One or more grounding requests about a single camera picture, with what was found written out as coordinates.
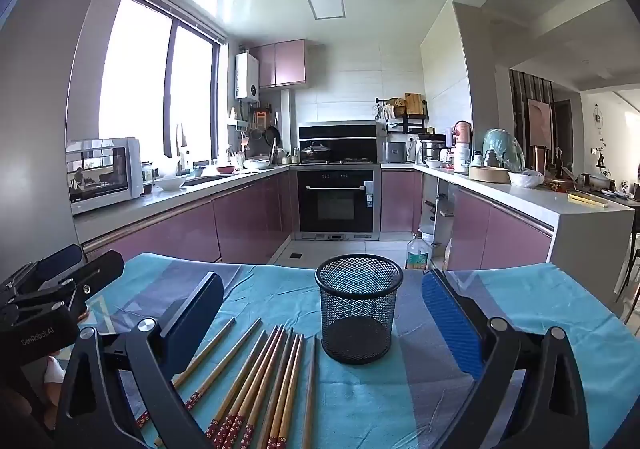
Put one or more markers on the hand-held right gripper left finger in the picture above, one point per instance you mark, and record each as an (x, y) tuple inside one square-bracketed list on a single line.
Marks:
[(192, 324)]

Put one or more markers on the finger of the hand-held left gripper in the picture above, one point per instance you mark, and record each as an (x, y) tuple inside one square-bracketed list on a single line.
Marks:
[(57, 259), (97, 274)]

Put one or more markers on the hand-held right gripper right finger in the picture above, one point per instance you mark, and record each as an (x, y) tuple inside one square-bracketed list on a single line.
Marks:
[(450, 324)]

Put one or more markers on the bunch of wooden chopsticks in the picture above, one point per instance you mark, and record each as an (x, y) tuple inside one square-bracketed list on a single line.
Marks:
[(260, 379)]

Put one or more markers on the black mesh pen holder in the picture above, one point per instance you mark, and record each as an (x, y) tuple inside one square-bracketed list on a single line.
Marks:
[(357, 314)]

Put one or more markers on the plastic cooking oil bottle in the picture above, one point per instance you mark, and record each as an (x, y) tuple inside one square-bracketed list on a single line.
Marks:
[(418, 254)]

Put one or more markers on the blue and purple tablecloth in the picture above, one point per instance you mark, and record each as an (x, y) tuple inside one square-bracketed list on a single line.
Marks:
[(525, 289)]

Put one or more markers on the white microwave oven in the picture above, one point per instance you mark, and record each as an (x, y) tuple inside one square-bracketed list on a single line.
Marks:
[(100, 174)]

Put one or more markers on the long pink base cabinets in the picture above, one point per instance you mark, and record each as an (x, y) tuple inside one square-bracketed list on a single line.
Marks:
[(200, 224)]

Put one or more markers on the pink peninsula base cabinets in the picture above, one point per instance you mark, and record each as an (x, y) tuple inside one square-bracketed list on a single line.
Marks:
[(500, 234)]

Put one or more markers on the white bowl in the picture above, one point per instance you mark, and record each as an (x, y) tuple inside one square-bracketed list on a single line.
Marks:
[(170, 182)]

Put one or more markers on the round bamboo steamer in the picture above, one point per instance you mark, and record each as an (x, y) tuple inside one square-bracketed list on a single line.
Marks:
[(488, 174)]

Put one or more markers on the white plastic bag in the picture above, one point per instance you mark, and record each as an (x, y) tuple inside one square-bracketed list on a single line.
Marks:
[(526, 179)]

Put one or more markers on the black built-in oven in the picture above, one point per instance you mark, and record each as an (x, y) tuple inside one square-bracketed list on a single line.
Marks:
[(335, 201)]

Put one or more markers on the stainless steel pot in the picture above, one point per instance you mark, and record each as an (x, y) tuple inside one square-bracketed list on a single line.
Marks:
[(432, 150)]

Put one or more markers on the teal plastic cover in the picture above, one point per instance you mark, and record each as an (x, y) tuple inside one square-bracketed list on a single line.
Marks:
[(502, 149)]

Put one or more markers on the yellow flat packet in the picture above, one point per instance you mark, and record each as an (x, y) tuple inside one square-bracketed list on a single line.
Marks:
[(586, 199)]

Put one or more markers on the copper tumbler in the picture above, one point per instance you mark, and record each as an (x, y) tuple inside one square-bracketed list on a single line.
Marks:
[(539, 156)]

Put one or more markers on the pink thermos kettle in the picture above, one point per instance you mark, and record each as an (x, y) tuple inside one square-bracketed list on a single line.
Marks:
[(462, 133)]

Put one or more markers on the kitchen window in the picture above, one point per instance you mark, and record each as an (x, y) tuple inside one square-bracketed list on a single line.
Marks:
[(145, 79)]

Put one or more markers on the hanging black frying pan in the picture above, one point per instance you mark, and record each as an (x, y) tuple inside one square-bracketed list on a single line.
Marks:
[(272, 135)]

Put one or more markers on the black range hood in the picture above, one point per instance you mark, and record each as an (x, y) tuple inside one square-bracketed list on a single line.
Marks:
[(345, 141)]

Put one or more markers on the pot with glass lid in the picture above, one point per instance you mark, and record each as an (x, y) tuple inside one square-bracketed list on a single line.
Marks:
[(315, 151)]

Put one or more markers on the wooden cutting board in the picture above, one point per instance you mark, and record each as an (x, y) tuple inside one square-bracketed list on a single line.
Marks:
[(414, 104)]

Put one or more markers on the ceiling light panel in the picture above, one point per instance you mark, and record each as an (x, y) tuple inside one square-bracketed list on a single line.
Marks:
[(323, 2)]

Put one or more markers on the black wall rack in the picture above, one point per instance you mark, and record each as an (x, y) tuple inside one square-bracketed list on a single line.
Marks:
[(415, 121)]

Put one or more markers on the pink wall picture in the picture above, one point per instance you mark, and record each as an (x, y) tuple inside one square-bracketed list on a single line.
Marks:
[(540, 124)]

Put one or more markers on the white wall water heater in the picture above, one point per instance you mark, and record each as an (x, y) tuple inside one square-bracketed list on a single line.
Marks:
[(246, 76)]

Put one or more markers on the pink wall cabinet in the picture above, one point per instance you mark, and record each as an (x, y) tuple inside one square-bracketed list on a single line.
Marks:
[(282, 63)]

